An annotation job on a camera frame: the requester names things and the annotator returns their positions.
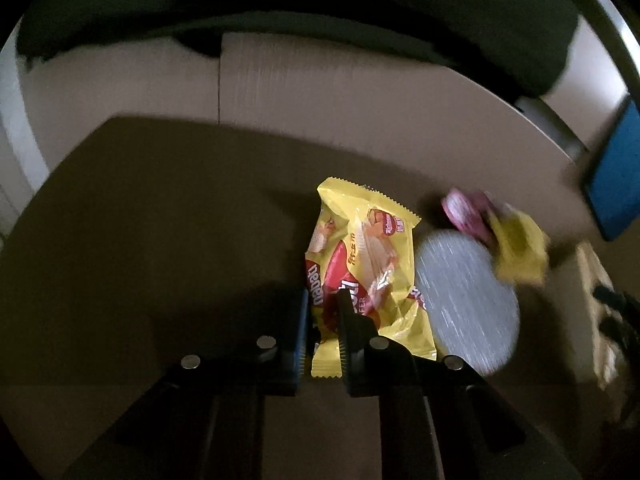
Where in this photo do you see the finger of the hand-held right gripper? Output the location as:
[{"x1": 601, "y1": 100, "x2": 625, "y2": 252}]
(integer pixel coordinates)
[{"x1": 592, "y1": 284, "x2": 640, "y2": 361}]

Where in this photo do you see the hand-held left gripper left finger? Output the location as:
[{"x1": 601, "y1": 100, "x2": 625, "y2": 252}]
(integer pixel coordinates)
[{"x1": 65, "y1": 287, "x2": 321, "y2": 480}]

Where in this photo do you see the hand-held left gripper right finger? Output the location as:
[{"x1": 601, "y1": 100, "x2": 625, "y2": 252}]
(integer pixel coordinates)
[{"x1": 336, "y1": 290, "x2": 581, "y2": 480}]

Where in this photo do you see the white trash bin with liner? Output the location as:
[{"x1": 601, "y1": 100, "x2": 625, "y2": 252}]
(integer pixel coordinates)
[{"x1": 574, "y1": 241, "x2": 640, "y2": 413}]

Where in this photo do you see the yellow wafer packet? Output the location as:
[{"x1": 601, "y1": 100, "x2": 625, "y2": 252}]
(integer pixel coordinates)
[{"x1": 305, "y1": 176, "x2": 438, "y2": 379}]

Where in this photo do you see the small yellow wrapper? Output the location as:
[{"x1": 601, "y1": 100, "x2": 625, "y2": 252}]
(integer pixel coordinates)
[{"x1": 486, "y1": 204, "x2": 552, "y2": 284}]

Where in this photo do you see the round silver foil packet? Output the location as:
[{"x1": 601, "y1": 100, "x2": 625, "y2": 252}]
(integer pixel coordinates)
[{"x1": 414, "y1": 230, "x2": 521, "y2": 377}]

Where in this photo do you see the blue towel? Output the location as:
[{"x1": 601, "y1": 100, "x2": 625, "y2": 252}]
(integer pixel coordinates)
[{"x1": 581, "y1": 96, "x2": 640, "y2": 242}]

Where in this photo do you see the pink wrapper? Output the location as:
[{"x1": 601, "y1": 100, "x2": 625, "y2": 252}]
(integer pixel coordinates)
[{"x1": 441, "y1": 188, "x2": 497, "y2": 239}]

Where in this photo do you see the dark brown side table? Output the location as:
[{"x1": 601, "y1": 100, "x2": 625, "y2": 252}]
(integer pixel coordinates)
[{"x1": 0, "y1": 115, "x2": 606, "y2": 480}]

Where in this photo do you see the brown cardboard sheet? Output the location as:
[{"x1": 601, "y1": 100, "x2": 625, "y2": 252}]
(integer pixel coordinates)
[{"x1": 20, "y1": 32, "x2": 628, "y2": 266}]

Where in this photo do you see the black cloth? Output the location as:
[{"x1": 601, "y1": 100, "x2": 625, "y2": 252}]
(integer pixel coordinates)
[{"x1": 15, "y1": 0, "x2": 581, "y2": 102}]

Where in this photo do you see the white metal frame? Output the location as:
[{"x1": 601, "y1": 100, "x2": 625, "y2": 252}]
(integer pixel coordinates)
[{"x1": 564, "y1": 0, "x2": 640, "y2": 68}]

